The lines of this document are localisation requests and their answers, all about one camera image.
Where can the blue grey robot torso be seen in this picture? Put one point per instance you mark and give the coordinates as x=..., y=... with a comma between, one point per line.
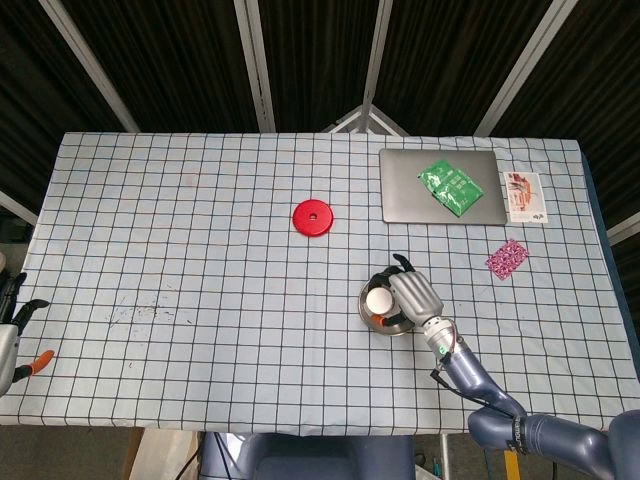
x=310, y=460

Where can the black pleated curtain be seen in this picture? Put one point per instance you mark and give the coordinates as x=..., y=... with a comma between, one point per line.
x=175, y=60

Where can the brown cardboard box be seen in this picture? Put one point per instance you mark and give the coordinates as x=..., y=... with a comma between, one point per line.
x=160, y=455

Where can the metal table leg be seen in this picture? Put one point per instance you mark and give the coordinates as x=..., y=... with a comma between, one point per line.
x=443, y=457

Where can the round stainless steel plate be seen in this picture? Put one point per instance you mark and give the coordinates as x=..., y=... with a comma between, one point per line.
x=390, y=330

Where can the white triangular frame brace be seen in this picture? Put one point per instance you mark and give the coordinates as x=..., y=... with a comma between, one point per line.
x=365, y=120

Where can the white picture card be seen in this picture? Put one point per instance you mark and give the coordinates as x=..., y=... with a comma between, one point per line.
x=522, y=195

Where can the blue checked tablecloth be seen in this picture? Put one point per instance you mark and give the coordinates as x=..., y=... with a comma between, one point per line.
x=200, y=275

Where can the grey closed laptop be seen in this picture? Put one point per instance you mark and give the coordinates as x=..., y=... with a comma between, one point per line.
x=400, y=190

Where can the white frame rail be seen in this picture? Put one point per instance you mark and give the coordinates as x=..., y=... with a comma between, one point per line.
x=625, y=227
x=17, y=206

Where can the white frame post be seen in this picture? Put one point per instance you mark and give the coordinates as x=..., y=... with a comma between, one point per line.
x=256, y=65
x=90, y=65
x=375, y=55
x=525, y=65

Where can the purple patterned packet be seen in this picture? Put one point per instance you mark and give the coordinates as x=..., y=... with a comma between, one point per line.
x=507, y=259

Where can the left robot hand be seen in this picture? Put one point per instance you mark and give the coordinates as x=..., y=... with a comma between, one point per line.
x=6, y=350

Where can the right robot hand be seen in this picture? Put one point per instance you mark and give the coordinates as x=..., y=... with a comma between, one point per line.
x=417, y=297

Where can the white paper cup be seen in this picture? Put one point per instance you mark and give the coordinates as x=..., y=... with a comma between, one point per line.
x=379, y=300

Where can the red round disc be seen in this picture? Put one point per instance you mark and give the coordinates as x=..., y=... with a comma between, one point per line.
x=322, y=225

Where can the green foil packet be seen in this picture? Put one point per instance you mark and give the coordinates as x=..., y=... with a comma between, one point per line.
x=465, y=195
x=432, y=175

